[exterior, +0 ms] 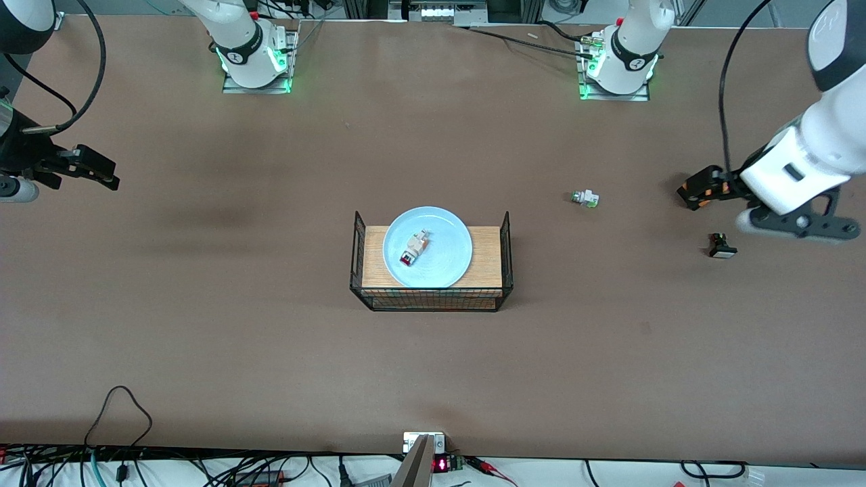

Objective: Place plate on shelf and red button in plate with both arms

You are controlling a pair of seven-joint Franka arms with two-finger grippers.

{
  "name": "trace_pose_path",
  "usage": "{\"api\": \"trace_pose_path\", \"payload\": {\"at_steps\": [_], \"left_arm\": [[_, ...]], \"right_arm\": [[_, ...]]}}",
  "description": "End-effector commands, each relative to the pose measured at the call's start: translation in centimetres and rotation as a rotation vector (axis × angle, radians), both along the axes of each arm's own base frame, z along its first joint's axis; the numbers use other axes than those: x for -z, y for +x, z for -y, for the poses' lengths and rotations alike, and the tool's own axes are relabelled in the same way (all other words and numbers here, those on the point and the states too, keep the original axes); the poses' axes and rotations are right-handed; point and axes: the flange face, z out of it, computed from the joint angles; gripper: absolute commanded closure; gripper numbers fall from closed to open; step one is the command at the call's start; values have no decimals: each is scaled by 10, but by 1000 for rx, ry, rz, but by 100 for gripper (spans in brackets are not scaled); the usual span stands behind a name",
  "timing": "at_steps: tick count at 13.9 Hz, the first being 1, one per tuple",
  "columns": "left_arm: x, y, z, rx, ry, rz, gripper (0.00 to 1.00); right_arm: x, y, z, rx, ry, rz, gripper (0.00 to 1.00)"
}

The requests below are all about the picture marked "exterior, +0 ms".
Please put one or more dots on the red digit display module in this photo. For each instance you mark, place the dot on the red digit display module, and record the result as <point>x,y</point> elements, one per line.
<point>441,464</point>

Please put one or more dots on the green push button switch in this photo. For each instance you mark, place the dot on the green push button switch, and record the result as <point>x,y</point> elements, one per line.
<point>586,198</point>

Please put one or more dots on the red clip test leads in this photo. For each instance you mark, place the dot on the red clip test leads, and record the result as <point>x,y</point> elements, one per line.
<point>484,465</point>

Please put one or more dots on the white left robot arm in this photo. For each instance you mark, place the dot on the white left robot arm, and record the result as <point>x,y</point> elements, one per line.
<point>839,128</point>

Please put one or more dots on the black power adapter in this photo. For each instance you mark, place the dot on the black power adapter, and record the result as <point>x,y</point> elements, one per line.
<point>260,479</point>

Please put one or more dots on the aluminium frame profile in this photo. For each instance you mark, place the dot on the aluminium frame profile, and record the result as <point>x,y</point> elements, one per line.
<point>59,21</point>

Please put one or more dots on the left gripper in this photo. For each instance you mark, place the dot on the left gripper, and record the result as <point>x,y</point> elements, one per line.
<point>732,182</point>

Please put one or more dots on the grey device with white lights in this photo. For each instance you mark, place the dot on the grey device with white lights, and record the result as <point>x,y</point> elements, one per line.
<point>440,12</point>

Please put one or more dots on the black white-capped push button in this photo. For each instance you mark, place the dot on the black white-capped push button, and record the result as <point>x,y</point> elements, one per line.
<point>722,251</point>

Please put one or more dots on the light blue round plate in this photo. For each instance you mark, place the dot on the light blue round plate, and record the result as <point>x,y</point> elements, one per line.
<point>446,260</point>

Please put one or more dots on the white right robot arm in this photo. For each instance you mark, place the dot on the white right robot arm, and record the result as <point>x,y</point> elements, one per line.
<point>247,40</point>

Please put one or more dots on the grey metal camera mount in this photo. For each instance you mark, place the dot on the grey metal camera mount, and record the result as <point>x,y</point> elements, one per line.
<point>416,467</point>

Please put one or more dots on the orange block with black end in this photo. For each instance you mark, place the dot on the orange block with black end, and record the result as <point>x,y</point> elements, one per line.
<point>705,194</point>

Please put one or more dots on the light wooden board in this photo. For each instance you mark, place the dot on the light wooden board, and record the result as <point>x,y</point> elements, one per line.
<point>490,264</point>

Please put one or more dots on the red push button switch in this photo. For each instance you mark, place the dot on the red push button switch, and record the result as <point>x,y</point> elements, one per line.
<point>414,249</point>

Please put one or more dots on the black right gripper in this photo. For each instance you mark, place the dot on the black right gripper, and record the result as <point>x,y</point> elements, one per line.
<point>20,157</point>

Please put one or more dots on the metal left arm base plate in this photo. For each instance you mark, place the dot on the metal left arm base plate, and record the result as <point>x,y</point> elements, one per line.
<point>639,97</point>

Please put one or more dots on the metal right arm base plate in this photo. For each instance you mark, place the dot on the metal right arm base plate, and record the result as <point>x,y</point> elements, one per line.
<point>237,88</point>

